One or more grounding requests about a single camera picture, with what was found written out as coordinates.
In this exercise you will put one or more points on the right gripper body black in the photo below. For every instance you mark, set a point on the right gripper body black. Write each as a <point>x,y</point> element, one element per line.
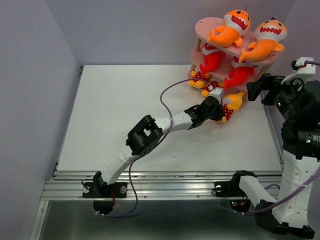
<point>285,99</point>

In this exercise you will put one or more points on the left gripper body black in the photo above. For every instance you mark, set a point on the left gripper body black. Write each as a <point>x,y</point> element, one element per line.
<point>215,115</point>

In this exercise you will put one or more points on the yellow plush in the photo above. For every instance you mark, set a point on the yellow plush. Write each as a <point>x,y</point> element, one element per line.
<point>212,85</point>
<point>231,103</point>
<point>198,80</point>

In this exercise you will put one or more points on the red shark plush front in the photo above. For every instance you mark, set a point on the red shark plush front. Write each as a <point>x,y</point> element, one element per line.
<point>240,73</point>

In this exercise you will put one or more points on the red shark plush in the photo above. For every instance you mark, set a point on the red shark plush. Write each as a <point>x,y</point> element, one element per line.
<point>212,58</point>
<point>240,73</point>

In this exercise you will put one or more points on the orange shark plush back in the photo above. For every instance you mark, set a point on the orange shark plush back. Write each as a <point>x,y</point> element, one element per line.
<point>268,35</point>

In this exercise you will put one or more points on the orange shark plush facing camera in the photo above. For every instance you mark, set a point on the orange shark plush facing camera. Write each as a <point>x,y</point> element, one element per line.
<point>236,24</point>

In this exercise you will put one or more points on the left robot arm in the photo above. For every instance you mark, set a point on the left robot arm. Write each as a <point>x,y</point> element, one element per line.
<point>144,137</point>

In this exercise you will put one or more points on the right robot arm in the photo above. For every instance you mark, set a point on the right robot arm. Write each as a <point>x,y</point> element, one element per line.
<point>288,213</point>

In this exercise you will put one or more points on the pink three-tier shelf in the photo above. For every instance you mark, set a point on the pink three-tier shelf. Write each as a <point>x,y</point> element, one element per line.
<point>202,30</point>

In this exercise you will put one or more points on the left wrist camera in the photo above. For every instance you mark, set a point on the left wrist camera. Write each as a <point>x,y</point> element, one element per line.
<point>217,93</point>

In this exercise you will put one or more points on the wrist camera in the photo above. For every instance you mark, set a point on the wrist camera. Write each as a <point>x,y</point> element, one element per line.
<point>217,93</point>
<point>303,68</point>

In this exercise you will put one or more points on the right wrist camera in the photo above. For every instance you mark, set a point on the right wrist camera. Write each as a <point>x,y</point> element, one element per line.
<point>303,68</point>

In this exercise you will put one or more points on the aluminium rail frame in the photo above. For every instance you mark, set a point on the aluminium rail frame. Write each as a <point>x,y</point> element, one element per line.
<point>149,185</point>

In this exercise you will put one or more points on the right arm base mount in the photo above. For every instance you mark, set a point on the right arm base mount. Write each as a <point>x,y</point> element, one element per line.
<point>237,198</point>

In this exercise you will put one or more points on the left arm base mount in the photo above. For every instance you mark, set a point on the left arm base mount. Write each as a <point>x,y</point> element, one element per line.
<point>104,202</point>

